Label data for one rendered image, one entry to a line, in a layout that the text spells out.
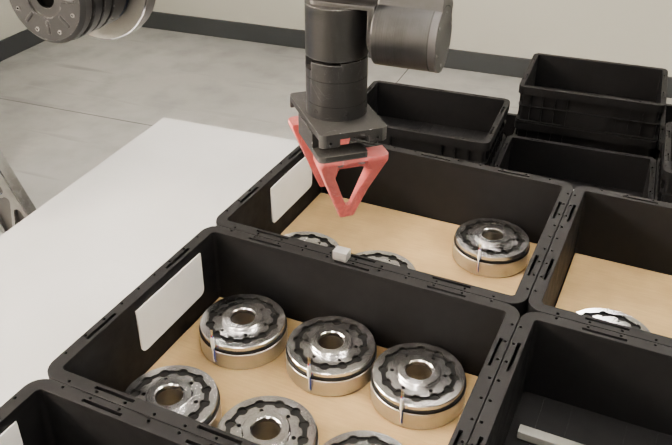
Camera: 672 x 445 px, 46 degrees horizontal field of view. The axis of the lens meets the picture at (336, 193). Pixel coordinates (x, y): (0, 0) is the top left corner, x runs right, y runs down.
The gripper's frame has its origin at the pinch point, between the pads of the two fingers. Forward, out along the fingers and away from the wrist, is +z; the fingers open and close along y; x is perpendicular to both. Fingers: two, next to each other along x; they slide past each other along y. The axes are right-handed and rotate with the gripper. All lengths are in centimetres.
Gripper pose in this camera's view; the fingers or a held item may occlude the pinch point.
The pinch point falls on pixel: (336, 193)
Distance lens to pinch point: 78.4
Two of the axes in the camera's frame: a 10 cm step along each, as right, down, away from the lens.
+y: -3.2, -4.8, 8.2
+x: -9.5, 1.6, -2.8
